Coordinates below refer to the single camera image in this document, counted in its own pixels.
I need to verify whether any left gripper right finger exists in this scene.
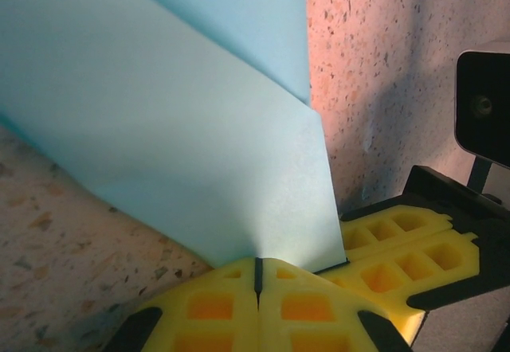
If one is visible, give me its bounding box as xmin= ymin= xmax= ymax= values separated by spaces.
xmin=257 ymin=258 xmax=414 ymax=352

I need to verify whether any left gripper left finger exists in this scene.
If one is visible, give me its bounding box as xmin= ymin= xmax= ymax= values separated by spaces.
xmin=105 ymin=256 xmax=260 ymax=352

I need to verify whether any light blue paper sheet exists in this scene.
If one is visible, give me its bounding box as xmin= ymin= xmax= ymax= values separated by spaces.
xmin=0 ymin=0 xmax=351 ymax=272

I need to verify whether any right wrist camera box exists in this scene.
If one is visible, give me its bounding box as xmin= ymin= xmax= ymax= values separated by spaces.
xmin=453 ymin=39 xmax=510 ymax=170

